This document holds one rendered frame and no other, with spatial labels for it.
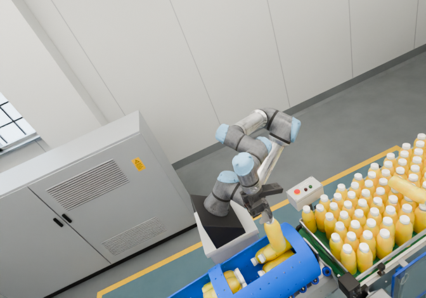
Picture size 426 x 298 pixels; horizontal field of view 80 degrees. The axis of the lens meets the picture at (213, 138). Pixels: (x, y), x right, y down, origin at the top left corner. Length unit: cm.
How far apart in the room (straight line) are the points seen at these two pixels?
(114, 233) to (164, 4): 261
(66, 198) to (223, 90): 234
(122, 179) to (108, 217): 50
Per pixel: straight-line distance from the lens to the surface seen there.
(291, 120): 130
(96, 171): 253
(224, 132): 99
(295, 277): 134
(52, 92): 332
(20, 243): 323
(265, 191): 102
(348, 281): 149
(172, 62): 343
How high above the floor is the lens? 236
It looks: 32 degrees down
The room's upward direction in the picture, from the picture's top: 24 degrees counter-clockwise
